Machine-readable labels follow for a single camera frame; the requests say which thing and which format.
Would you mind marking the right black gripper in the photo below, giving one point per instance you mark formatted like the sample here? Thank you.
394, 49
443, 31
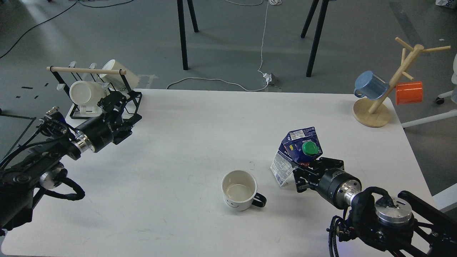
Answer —
328, 178

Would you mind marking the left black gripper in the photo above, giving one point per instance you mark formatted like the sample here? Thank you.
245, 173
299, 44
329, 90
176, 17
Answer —
110, 126

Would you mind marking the blue white milk carton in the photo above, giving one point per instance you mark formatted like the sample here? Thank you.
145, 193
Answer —
299, 147

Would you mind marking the white smiley mug black handle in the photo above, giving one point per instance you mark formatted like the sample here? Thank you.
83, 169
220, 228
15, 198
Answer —
240, 191

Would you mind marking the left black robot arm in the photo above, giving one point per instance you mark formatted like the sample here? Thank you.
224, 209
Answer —
35, 168

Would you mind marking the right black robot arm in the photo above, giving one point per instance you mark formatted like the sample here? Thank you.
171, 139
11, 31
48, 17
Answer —
399, 224

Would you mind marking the cream mug rear on rack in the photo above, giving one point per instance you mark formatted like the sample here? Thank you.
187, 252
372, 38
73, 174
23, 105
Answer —
116, 79

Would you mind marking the white mug front on rack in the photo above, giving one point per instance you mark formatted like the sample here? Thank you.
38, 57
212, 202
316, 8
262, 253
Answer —
87, 93

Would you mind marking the wooden mug tree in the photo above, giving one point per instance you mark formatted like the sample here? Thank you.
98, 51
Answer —
374, 113

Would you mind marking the grey power adapter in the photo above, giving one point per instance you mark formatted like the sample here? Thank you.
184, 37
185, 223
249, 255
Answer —
270, 79

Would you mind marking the blue mug on tree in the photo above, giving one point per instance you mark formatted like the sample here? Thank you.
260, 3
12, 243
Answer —
370, 85

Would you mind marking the orange mug on tree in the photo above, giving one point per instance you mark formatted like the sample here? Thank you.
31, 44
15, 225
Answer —
409, 92

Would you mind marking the white chair base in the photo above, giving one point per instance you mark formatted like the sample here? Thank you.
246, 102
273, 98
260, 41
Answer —
440, 100

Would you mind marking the black wire mug rack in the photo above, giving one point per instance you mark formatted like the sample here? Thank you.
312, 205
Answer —
67, 76

